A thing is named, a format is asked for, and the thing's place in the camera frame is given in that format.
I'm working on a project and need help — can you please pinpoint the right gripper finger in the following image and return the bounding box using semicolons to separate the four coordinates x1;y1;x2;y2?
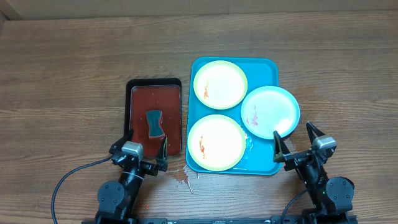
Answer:
305;121;325;145
273;131;291;163

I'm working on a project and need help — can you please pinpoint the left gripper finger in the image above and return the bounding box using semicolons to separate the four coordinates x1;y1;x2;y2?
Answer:
155;136;168;165
109;129;134;154

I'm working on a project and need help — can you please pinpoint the dark green sponge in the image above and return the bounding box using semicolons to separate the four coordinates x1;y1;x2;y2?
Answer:
146;110;165;139

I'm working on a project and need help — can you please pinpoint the light blue plate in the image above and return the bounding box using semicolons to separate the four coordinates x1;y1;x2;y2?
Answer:
241;86;300;140

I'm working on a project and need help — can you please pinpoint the yellow-green plate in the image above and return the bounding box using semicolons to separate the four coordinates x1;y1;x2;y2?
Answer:
187;114;246;172
193;60;248;110

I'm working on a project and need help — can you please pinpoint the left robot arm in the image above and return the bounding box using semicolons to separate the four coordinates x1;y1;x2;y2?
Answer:
94;130;168;223

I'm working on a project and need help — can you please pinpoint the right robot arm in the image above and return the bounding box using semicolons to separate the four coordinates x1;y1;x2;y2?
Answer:
271;121;358;224

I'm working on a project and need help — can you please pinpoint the teal plastic tray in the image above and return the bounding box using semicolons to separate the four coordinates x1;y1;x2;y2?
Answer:
187;57;282;175

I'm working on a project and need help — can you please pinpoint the black tray with red water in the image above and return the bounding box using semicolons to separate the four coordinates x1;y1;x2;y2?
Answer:
124;78;182;157

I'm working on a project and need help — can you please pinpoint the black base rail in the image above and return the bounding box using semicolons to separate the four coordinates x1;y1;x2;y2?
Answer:
81;214;358;224

